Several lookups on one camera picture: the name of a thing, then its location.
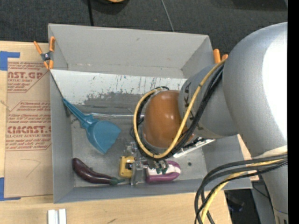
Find purple toy eggplant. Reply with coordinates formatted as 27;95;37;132
71;157;126;186

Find blue plastic dustpan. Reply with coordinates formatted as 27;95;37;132
62;98;122;155

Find grey metal bin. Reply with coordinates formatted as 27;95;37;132
48;23;253;204

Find clear plastic tube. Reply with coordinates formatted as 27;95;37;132
90;112;145;120

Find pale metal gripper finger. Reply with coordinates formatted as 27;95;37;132
126;141;141;157
130;164;148;186

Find brown cardboard board red print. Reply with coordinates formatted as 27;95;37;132
0;40;54;202

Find yellow block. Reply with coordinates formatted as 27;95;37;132
118;155;136;179

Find purple and white toy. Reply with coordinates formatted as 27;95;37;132
145;160;181;184

